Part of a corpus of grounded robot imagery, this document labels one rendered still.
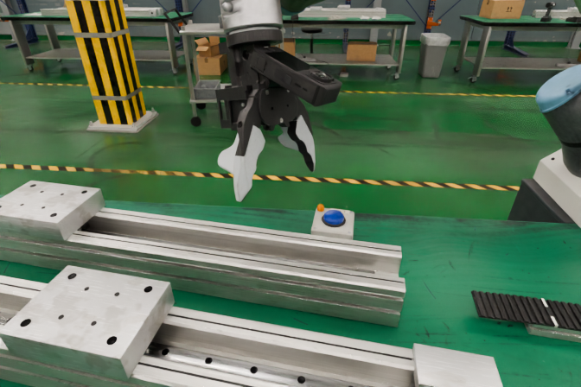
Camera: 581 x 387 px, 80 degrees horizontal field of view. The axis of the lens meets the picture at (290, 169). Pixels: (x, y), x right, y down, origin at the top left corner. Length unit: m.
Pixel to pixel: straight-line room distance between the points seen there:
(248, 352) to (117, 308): 0.18
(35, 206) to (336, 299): 0.56
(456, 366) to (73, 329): 0.45
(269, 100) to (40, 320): 0.38
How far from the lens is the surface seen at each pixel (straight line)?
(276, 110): 0.44
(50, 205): 0.76
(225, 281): 0.61
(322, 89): 0.38
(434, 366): 0.48
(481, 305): 0.66
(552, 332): 0.71
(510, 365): 0.65
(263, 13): 0.44
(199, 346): 0.54
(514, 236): 0.89
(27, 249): 0.82
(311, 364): 0.50
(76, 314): 0.53
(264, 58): 0.43
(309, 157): 0.51
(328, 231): 0.67
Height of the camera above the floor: 1.26
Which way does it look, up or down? 29 degrees down
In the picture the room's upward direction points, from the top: straight up
